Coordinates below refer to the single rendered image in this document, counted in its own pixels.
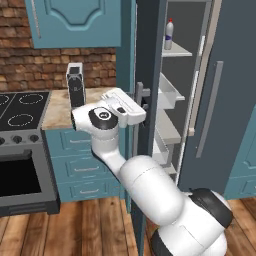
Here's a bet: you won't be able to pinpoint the teal drawer front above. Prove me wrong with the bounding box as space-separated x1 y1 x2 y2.
45 127 98 158
49 153 116 185
56 179 127 203

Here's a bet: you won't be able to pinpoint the slate grey freezer door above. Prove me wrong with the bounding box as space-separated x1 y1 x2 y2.
130 0 169 256

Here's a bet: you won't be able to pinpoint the white door bin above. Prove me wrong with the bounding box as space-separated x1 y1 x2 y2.
155 109 183 146
157 72 186 109
152 132 178 176

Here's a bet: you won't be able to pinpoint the black glass oven door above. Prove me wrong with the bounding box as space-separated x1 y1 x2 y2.
0 148 58 205

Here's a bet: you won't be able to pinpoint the grey black coffee machine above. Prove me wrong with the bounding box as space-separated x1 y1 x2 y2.
65 62 87 110

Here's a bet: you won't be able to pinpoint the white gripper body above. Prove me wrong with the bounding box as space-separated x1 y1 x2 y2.
101 88 148 128

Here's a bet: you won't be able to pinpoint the teal wall cupboard door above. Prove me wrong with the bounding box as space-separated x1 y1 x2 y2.
24 0 122 50

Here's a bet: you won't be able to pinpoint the white bottle red cap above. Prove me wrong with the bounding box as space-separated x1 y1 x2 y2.
163 17 175 51

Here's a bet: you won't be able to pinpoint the grey freezer door handle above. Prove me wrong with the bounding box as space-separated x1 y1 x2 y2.
132 81 151 158

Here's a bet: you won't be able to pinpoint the grey fridge door handle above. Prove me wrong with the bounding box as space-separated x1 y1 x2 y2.
195 60 225 159

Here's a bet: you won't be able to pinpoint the teal base cupboards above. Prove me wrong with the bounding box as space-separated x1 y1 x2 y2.
222 105 256 201

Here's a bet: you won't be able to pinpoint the grey cupboard door handle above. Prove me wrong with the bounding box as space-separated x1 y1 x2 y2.
30 0 42 40

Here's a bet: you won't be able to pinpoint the slate grey fridge door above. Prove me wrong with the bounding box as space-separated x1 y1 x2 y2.
177 0 256 195

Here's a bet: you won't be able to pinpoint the black grey cooking range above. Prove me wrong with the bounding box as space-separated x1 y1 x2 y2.
0 90 61 218

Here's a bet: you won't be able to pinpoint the teal tall side panel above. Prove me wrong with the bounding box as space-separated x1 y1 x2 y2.
115 0 138 213

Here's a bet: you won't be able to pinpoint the grey freezer compartment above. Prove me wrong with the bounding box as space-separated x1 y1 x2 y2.
161 0 214 176

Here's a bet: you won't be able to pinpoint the white freezer shelf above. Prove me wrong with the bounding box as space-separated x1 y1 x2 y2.
161 40 194 58

